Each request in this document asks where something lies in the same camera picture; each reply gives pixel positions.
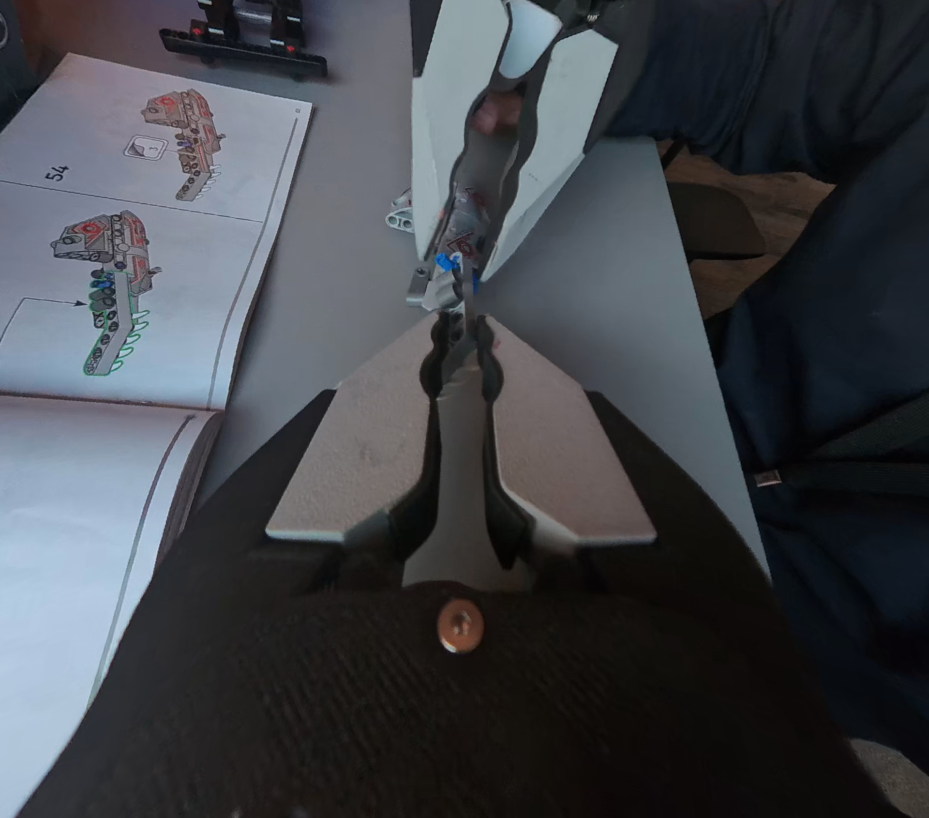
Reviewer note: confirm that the person's dark clothing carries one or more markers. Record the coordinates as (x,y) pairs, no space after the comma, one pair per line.
(834,324)

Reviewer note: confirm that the grey lego model red stickers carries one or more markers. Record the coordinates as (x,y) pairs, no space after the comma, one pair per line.
(464,222)

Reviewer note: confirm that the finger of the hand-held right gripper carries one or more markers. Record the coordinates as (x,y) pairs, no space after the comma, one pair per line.
(566,114)
(443,92)

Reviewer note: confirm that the lego instruction booklet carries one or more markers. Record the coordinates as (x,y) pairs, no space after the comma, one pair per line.
(181,179)

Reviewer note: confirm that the dark lego set box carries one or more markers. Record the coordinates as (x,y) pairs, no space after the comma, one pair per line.
(11,56)

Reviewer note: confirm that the person's right hand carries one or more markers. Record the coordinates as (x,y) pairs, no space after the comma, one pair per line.
(497,114)

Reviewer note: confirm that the person's right forearm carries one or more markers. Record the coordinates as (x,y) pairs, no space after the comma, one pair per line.
(762,56)

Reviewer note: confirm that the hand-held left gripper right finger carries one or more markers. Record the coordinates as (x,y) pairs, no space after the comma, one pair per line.
(566,469)

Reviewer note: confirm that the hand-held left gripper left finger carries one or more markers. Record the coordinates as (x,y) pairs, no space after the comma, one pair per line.
(355,462)

